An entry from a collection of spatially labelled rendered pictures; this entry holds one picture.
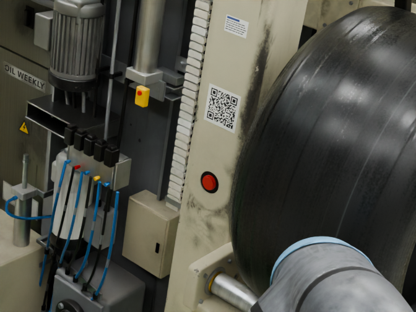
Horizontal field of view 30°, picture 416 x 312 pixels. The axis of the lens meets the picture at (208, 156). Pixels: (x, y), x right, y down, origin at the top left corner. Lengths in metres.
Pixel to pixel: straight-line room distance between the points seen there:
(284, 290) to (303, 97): 0.40
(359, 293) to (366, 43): 0.54
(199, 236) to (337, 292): 0.83
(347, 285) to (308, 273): 0.07
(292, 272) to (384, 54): 0.45
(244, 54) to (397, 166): 0.41
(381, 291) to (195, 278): 0.73
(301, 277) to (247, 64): 0.63
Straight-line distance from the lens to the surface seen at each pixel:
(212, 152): 1.50
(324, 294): 0.79
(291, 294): 0.85
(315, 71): 1.20
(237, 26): 1.40
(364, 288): 0.79
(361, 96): 1.16
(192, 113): 1.52
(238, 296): 1.48
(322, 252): 0.87
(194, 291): 1.49
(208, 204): 1.54
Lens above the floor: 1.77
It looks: 26 degrees down
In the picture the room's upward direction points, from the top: 10 degrees clockwise
